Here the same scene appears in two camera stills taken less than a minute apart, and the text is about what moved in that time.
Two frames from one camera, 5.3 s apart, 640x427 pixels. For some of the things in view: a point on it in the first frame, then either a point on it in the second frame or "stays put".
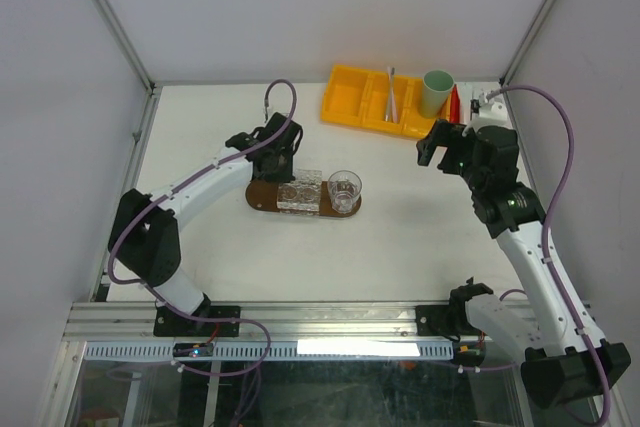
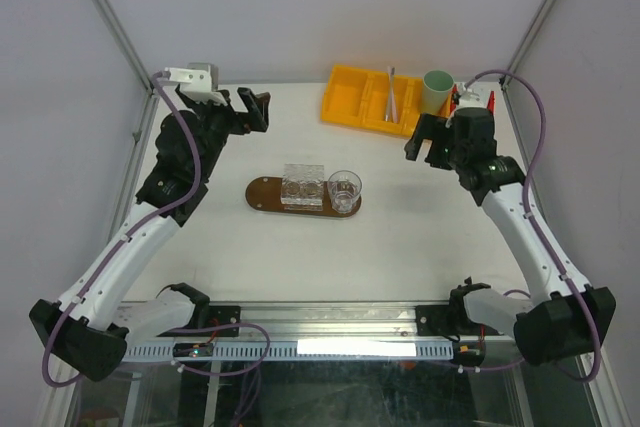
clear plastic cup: (345, 188) stays put
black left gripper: (288, 175) -> (255, 105)
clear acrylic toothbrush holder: (302, 195) stays put
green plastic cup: (437, 85) stays put
